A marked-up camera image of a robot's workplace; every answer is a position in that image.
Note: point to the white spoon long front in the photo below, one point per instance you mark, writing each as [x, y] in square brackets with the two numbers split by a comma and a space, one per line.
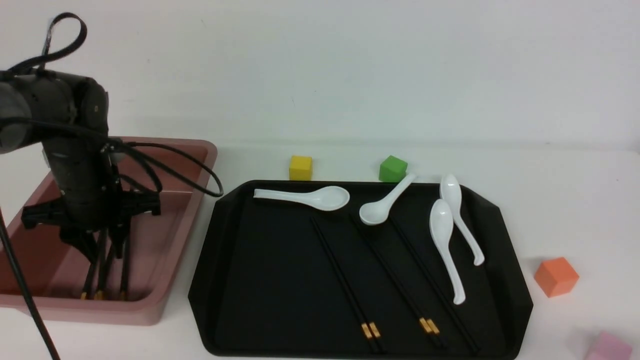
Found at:
[441, 225]

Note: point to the white spoon middle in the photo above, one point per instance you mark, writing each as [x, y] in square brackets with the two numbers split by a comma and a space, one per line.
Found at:
[376, 213]

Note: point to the white spoon far right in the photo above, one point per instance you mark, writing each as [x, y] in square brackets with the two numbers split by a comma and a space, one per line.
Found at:
[450, 191]

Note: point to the black chopstick in bin left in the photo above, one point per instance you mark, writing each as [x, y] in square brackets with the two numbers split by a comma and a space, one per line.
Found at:
[95, 266]

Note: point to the green cube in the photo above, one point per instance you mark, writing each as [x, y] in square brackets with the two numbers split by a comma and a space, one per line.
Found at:
[392, 170]

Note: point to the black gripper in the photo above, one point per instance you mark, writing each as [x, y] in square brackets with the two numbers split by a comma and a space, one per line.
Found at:
[91, 196]

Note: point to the yellow cube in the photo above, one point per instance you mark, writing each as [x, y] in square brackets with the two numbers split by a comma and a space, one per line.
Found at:
[300, 168]

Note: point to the white spoon left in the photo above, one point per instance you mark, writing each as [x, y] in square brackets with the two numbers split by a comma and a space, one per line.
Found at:
[326, 199]

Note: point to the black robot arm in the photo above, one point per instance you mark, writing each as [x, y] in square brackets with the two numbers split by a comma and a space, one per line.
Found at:
[68, 115]

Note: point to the black chopstick gold band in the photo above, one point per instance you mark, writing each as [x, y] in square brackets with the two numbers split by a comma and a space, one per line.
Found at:
[406, 296]
[125, 270]
[374, 342]

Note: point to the black chopstick in bin right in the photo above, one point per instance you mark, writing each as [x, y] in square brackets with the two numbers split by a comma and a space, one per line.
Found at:
[103, 273]

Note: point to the black chopstick in bin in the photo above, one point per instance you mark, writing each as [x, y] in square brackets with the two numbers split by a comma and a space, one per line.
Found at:
[103, 273]
[95, 266]

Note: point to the black plastic tray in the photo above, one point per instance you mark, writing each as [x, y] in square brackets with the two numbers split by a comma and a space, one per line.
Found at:
[264, 286]

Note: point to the orange cube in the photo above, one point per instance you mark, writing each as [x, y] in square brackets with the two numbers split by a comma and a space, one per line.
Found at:
[556, 277]

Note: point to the pink cube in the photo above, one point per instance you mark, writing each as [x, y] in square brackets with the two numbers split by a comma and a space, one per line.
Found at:
[607, 346]

